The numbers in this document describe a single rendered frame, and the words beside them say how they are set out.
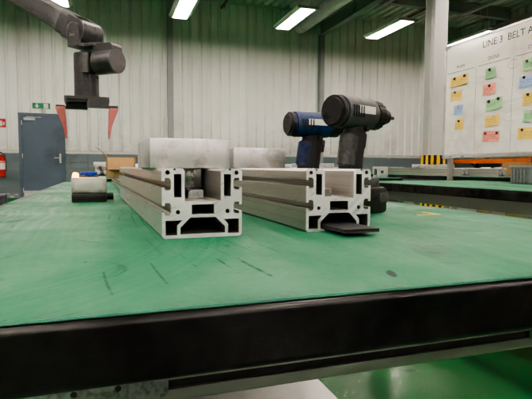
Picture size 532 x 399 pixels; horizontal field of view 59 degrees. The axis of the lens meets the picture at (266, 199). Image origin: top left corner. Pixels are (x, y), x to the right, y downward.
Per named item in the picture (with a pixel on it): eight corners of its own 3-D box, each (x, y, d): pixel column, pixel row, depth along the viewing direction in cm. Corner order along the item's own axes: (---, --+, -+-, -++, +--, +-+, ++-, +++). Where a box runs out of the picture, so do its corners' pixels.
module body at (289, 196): (188, 196, 138) (188, 167, 137) (221, 195, 142) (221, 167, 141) (305, 232, 63) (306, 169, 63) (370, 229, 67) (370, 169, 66)
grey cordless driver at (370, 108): (314, 213, 89) (315, 95, 87) (375, 207, 102) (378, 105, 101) (347, 217, 83) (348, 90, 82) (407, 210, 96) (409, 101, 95)
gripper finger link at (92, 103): (119, 138, 115) (118, 100, 115) (87, 138, 113) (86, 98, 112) (117, 140, 122) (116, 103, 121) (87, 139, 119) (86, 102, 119)
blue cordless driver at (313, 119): (279, 202, 116) (280, 112, 115) (349, 200, 124) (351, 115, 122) (293, 204, 109) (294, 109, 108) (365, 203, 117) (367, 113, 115)
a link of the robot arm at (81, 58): (85, 54, 118) (67, 48, 113) (107, 51, 116) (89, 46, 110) (86, 81, 119) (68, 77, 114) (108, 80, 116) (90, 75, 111)
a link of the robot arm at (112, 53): (93, 31, 119) (66, 22, 111) (129, 25, 114) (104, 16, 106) (95, 79, 120) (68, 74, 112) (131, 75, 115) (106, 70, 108)
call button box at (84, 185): (72, 200, 120) (71, 175, 119) (112, 199, 123) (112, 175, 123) (71, 203, 112) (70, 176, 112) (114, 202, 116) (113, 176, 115)
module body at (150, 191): (119, 197, 131) (119, 166, 131) (156, 196, 135) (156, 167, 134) (161, 239, 57) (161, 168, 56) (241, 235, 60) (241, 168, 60)
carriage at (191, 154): (138, 184, 78) (137, 142, 77) (203, 184, 81) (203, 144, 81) (150, 188, 63) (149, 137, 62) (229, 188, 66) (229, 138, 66)
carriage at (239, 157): (213, 180, 108) (213, 150, 107) (258, 179, 111) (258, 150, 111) (233, 181, 93) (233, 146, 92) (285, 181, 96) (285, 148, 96)
